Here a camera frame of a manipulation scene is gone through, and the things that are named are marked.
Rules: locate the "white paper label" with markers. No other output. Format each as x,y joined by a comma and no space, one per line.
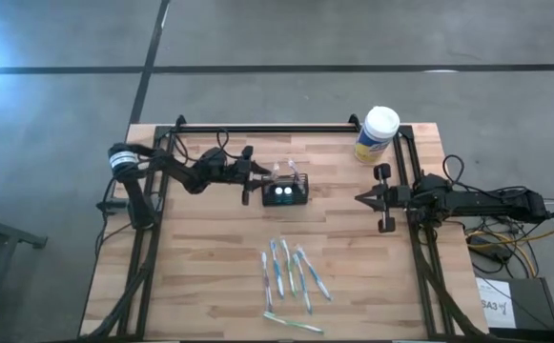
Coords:
496,295

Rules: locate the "black power adapter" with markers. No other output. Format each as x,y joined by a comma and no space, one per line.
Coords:
491,250

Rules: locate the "yellow blue wipes canister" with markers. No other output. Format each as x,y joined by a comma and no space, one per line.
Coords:
376,135

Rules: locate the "black aluminium extrusion frame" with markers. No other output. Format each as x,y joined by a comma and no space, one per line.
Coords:
267,128

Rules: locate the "black metal stand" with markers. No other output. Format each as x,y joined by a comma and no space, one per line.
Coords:
5,233

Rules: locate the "purple toothbrush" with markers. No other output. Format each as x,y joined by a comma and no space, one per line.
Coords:
266,281

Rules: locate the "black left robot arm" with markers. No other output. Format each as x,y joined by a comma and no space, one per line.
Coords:
176,169

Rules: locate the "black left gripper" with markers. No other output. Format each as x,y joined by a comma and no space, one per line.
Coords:
243,174

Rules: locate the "black table-edge bracket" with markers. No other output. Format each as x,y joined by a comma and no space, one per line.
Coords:
112,206

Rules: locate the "green toothbrush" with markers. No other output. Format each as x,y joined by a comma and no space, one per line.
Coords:
293,323
288,267

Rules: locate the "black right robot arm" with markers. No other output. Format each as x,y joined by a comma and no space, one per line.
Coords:
486,202

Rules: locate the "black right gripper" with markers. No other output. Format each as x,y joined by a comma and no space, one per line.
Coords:
398,197

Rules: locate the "white pink toothbrush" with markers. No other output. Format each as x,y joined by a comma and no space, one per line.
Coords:
275,169

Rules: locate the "dark grey computer case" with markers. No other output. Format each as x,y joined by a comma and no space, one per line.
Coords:
534,300

